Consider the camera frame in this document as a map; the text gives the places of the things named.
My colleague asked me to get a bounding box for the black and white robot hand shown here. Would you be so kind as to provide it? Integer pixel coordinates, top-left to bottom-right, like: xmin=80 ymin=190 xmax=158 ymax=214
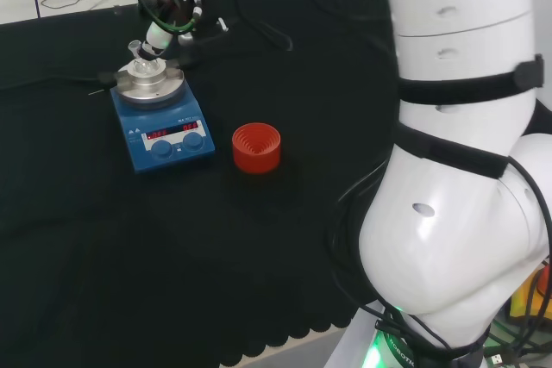
xmin=138 ymin=0 xmax=229 ymax=70

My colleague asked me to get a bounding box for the black bench cloth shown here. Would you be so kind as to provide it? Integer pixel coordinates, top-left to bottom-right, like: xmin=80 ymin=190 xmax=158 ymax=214
xmin=0 ymin=0 xmax=405 ymax=367

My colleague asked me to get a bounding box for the clear round-bottom glass flask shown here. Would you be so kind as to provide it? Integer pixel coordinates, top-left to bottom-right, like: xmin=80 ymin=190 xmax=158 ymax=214
xmin=128 ymin=40 xmax=167 ymax=78

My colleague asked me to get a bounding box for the heater with blue base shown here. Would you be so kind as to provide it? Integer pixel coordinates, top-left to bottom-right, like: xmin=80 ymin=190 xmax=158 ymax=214
xmin=97 ymin=59 xmax=216 ymax=175

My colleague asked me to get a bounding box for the orange ridged ring cup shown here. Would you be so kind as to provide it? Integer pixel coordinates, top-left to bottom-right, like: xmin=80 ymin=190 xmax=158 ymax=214
xmin=231 ymin=122 xmax=283 ymax=175

